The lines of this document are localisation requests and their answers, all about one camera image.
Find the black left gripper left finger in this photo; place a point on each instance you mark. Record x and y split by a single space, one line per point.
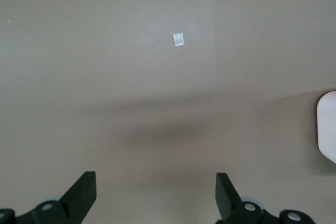
76 197

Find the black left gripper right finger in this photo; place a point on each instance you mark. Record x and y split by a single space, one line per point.
225 197

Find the white plastic box lid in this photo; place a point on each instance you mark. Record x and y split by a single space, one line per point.
328 129

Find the small clear tape piece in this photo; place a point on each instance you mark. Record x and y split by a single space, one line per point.
178 39

